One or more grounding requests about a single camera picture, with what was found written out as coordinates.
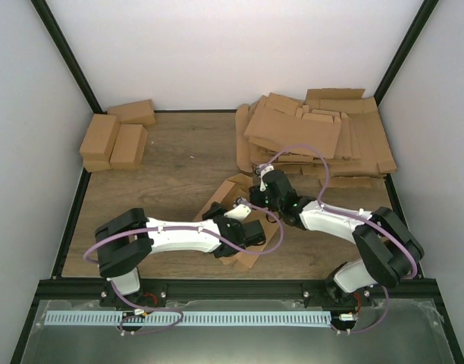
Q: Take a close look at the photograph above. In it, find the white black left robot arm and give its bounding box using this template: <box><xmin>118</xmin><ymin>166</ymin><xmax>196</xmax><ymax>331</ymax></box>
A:
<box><xmin>95</xmin><ymin>202</ymin><xmax>266</xmax><ymax>306</ymax></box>

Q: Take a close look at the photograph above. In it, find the folded cardboard box left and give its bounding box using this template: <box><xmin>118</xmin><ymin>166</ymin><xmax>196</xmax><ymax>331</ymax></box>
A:
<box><xmin>80</xmin><ymin>114</ymin><xmax>120</xmax><ymax>162</ymax></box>

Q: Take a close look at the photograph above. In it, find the brown cardboard box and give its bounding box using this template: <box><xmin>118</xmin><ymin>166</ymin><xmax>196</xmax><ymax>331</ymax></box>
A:
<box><xmin>194</xmin><ymin>174</ymin><xmax>278</xmax><ymax>271</ymax></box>

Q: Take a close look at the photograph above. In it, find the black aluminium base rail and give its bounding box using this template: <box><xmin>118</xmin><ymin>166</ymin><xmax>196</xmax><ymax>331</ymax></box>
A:
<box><xmin>37</xmin><ymin>278</ymin><xmax>437</xmax><ymax>308</ymax></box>

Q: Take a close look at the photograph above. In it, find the stack of flat cardboard blanks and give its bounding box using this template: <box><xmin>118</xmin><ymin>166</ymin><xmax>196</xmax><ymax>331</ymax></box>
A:
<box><xmin>235</xmin><ymin>88</ymin><xmax>397</xmax><ymax>187</ymax></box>

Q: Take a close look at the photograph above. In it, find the black frame post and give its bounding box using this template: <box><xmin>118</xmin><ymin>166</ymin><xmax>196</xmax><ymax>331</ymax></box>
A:
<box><xmin>374</xmin><ymin>0</ymin><xmax>439</xmax><ymax>105</ymax></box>
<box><xmin>30</xmin><ymin>0</ymin><xmax>105</xmax><ymax>114</ymax></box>

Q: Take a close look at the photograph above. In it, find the light blue slotted cable duct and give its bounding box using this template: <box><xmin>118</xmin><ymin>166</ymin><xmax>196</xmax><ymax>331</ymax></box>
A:
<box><xmin>44</xmin><ymin>310</ymin><xmax>331</xmax><ymax>328</ymax></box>

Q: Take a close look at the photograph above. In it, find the black right frame post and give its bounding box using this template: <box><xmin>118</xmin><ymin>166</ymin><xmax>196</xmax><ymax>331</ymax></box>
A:
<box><xmin>374</xmin><ymin>0</ymin><xmax>439</xmax><ymax>105</ymax></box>

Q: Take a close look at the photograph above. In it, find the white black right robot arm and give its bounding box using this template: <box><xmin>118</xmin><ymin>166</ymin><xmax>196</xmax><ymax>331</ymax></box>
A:
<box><xmin>249</xmin><ymin>166</ymin><xmax>425</xmax><ymax>306</ymax></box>

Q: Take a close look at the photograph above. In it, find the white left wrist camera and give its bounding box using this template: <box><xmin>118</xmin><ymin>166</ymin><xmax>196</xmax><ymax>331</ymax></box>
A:
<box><xmin>224</xmin><ymin>197</ymin><xmax>252</xmax><ymax>222</ymax></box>

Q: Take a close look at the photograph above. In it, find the black left frame post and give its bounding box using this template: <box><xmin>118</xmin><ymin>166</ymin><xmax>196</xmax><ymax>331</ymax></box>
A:
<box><xmin>30</xmin><ymin>0</ymin><xmax>105</xmax><ymax>114</ymax></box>

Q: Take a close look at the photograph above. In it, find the folded cardboard box middle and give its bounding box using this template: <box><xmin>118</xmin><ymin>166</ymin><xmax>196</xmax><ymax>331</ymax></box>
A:
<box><xmin>110</xmin><ymin>124</ymin><xmax>148</xmax><ymax>170</ymax></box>

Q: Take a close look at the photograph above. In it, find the folded cardboard box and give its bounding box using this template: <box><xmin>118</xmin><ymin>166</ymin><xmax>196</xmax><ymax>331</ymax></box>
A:
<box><xmin>110</xmin><ymin>124</ymin><xmax>148</xmax><ymax>170</ymax></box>
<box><xmin>80</xmin><ymin>114</ymin><xmax>120</xmax><ymax>162</ymax></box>
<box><xmin>108</xmin><ymin>99</ymin><xmax>156</xmax><ymax>126</ymax></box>

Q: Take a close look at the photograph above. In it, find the folded cardboard box back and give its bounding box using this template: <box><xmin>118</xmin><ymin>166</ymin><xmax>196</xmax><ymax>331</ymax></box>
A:
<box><xmin>108</xmin><ymin>99</ymin><xmax>156</xmax><ymax>126</ymax></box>

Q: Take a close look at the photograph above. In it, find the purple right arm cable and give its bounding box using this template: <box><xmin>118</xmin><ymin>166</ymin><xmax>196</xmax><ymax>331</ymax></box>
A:
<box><xmin>268</xmin><ymin>143</ymin><xmax>419</xmax><ymax>337</ymax></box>

